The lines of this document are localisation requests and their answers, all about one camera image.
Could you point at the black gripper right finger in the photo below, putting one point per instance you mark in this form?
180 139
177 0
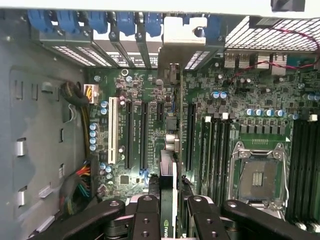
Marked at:
205 220

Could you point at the CPU socket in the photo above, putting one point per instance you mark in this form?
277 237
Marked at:
260 175

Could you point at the short black expansion slot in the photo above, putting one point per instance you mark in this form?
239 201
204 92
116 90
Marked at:
160 112

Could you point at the black open PC case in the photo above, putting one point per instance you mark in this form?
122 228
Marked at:
40 42

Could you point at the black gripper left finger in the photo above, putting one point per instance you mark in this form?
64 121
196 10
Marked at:
147 220

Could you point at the white power connector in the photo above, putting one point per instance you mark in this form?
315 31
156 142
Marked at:
92 94

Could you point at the long black expansion slot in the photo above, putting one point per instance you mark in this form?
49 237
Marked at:
191 137
128 135
144 135

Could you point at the blue slot retainer clip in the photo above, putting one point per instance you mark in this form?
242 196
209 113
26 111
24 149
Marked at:
126 23
98 22
153 24
38 21
68 22

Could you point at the green motherboard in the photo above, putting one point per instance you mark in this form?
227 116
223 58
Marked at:
150 87

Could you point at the white expansion slot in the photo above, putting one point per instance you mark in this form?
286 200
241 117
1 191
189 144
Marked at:
112 130

